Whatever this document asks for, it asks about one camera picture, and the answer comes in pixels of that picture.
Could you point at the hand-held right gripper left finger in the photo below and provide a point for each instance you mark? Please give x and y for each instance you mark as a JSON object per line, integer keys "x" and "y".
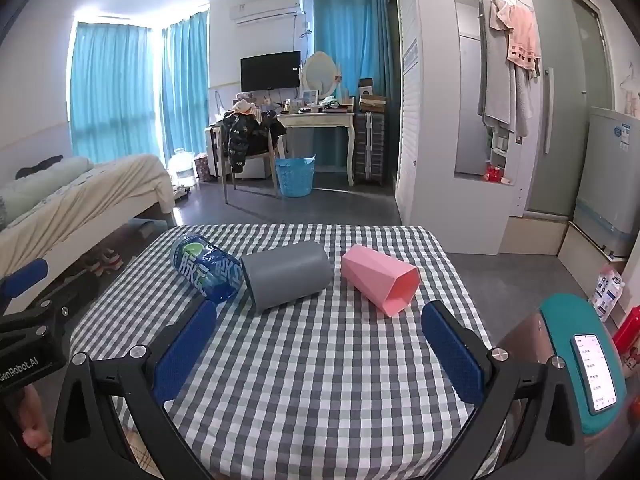
{"x": 185, "y": 352}

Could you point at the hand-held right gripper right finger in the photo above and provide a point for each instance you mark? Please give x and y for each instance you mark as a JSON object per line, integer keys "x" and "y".
{"x": 452, "y": 355}

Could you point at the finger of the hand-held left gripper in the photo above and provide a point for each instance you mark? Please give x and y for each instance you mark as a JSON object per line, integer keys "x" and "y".
{"x": 70, "y": 290}
{"x": 25, "y": 276}

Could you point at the pink faceted cup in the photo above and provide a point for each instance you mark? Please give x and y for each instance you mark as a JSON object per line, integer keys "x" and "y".
{"x": 375, "y": 276}

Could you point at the grey cup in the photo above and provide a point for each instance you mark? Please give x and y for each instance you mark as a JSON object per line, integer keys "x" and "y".
{"x": 290, "y": 275}

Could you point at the person's left hand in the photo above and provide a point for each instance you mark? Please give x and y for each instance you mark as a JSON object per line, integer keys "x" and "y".
{"x": 36, "y": 427}

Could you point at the shoes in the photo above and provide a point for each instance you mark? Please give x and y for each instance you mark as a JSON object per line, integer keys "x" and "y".
{"x": 102, "y": 264}

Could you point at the blue plastic drink bottle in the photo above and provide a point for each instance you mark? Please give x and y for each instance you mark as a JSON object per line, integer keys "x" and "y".
{"x": 200, "y": 266}

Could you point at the bed with beige blanket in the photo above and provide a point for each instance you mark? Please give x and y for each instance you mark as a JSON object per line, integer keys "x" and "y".
{"x": 85, "y": 200}

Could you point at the pale green pillow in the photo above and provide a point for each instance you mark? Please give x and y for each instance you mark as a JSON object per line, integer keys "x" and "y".
{"x": 45, "y": 180}

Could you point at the teal topped stool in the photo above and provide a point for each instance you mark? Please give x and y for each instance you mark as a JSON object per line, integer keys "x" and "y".
{"x": 560, "y": 320}

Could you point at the grey checkered tablecloth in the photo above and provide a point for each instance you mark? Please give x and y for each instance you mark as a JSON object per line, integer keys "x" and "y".
{"x": 310, "y": 385}

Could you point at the smartphone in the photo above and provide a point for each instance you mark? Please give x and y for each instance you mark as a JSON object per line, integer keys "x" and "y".
{"x": 593, "y": 375}

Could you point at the clear water jug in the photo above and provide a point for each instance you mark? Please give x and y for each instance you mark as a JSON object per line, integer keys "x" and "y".
{"x": 181, "y": 167}

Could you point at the white refill pouch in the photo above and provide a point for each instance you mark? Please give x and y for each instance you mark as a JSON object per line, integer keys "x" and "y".
{"x": 607, "y": 292}

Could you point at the red container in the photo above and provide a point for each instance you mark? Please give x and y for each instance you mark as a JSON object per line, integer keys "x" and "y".
{"x": 629, "y": 332}

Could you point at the patterned gift bag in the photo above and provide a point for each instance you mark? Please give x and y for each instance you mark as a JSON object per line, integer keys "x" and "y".
{"x": 202, "y": 167}

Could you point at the small red item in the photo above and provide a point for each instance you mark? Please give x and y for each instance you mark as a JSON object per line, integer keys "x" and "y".
{"x": 492, "y": 172}

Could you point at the silver suitcase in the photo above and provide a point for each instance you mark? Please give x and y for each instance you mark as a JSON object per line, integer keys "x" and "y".
{"x": 212, "y": 152}

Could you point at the wide blue window curtain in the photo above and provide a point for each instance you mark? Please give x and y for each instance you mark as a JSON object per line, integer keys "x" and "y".
{"x": 112, "y": 95}

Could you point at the blue laundry basket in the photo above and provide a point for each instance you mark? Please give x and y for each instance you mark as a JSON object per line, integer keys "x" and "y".
{"x": 295, "y": 177}

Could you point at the wooden chair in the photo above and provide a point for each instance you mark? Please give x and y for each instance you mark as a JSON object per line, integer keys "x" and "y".
{"x": 272, "y": 160}

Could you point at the white wardrobe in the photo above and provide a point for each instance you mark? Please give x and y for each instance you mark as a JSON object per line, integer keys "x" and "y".
{"x": 432, "y": 135}

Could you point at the dark suitcase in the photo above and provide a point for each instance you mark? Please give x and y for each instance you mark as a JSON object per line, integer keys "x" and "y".
{"x": 369, "y": 147}

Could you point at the black jacket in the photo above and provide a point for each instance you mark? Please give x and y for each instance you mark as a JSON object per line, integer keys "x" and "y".
{"x": 245, "y": 135}

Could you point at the white household appliance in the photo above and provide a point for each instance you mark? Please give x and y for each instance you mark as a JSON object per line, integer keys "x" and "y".
{"x": 607, "y": 185}

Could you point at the narrow blue window curtain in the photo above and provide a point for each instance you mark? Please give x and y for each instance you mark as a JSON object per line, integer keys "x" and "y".
{"x": 185, "y": 85}

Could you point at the white dressing table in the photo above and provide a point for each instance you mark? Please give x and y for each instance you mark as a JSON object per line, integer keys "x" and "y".
{"x": 315, "y": 119}

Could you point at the grey towel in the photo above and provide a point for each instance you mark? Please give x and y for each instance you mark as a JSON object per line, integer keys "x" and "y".
{"x": 497, "y": 85}

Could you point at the black television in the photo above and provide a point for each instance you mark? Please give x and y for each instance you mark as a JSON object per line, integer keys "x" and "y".
{"x": 270, "y": 70}

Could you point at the paper notice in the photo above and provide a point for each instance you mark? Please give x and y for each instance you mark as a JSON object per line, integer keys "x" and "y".
{"x": 410, "y": 56}

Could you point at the oval vanity mirror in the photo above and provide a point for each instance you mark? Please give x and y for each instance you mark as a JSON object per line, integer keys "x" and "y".
{"x": 320, "y": 72}

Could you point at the pink towel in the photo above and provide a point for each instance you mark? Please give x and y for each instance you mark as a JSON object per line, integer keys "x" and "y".
{"x": 522, "y": 40}

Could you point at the frosted glass door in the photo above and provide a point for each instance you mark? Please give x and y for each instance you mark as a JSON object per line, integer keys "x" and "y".
{"x": 555, "y": 35}

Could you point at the tall teal curtain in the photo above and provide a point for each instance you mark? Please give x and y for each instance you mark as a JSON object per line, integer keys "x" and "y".
{"x": 350, "y": 35}

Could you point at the white air conditioner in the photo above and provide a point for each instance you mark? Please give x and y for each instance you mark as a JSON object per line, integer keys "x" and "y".
{"x": 265, "y": 12}

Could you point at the white picture frame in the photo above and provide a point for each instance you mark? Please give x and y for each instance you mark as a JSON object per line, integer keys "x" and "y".
{"x": 310, "y": 97}

